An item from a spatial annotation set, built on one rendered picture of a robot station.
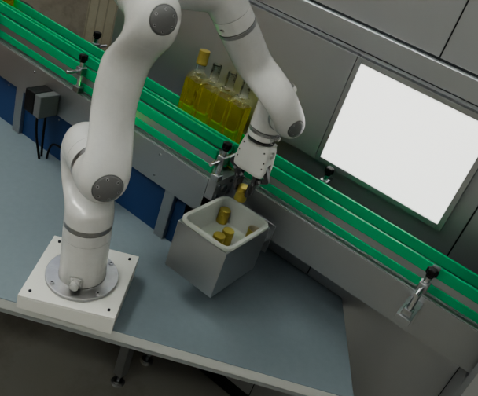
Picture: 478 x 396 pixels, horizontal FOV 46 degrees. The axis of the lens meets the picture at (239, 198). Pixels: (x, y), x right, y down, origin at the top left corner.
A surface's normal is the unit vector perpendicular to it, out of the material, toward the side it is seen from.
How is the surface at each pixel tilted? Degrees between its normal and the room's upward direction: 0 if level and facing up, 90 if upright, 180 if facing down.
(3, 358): 0
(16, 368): 0
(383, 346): 90
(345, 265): 90
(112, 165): 65
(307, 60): 90
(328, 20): 90
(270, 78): 57
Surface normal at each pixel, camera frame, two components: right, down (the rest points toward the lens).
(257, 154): -0.53, 0.30
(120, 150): 0.66, 0.15
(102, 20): -0.08, 0.50
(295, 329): 0.30, -0.82
